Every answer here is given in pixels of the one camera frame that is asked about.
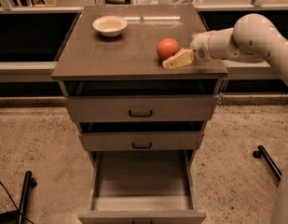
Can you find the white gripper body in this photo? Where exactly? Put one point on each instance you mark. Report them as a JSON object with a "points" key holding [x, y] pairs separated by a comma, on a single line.
{"points": [[199, 48]]}

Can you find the grey bottom drawer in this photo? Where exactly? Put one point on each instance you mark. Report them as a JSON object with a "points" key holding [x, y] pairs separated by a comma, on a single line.
{"points": [[142, 187]]}

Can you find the white bowl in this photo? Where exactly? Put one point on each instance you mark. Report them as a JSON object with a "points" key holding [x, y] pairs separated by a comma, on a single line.
{"points": [[110, 26]]}

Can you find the grey drawer cabinet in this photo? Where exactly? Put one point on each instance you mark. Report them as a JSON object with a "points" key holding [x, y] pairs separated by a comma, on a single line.
{"points": [[92, 65]]}

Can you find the grey middle drawer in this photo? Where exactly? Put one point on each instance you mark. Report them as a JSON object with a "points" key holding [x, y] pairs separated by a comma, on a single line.
{"points": [[141, 141]]}

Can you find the grey drawer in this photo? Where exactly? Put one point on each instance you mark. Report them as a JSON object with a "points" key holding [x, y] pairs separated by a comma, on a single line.
{"points": [[141, 141], [142, 187], [125, 109]]}

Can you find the black base leg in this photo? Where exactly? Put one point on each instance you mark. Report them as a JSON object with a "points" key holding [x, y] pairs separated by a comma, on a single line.
{"points": [[261, 152], [18, 215]]}

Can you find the metal railing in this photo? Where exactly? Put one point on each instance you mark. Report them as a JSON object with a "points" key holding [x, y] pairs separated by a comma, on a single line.
{"points": [[25, 69]]}

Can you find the black right base leg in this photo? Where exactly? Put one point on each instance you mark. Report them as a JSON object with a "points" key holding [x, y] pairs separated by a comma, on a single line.
{"points": [[261, 152]]}

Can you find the red apple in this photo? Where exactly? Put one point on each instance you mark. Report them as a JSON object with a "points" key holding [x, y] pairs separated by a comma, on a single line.
{"points": [[167, 48]]}

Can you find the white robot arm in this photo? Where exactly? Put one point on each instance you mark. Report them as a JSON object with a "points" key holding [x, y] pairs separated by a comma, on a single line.
{"points": [[252, 37]]}

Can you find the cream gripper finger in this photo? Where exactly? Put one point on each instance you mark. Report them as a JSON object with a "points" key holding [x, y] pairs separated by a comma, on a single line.
{"points": [[182, 58]]}

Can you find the black left base leg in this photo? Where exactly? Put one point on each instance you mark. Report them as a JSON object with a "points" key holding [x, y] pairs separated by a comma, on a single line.
{"points": [[18, 215]]}

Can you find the grey top drawer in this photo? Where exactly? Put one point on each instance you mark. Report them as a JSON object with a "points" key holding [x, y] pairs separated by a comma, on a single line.
{"points": [[125, 109]]}

